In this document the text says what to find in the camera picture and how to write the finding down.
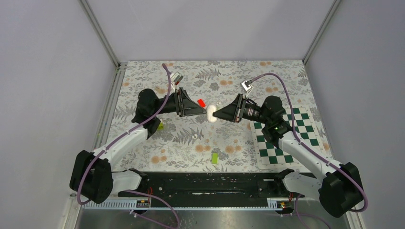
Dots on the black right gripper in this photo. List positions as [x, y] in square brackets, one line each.
[234, 112]

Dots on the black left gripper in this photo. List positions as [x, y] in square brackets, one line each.
[185, 106]

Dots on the white oval earbud charging case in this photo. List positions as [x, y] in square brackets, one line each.
[210, 109]

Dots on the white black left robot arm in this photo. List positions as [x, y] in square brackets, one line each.
[92, 175]

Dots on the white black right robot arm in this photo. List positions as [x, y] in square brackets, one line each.
[337, 186]

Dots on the red toy brick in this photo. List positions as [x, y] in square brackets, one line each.
[201, 103]

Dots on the floral patterned table mat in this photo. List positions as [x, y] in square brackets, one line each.
[173, 149]

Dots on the green toy brick lower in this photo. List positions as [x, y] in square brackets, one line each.
[214, 159]

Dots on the green white checkerboard mat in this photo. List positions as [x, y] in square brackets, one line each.
[270, 157]

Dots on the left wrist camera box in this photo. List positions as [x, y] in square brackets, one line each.
[176, 77]

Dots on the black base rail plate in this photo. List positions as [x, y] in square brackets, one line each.
[215, 190]

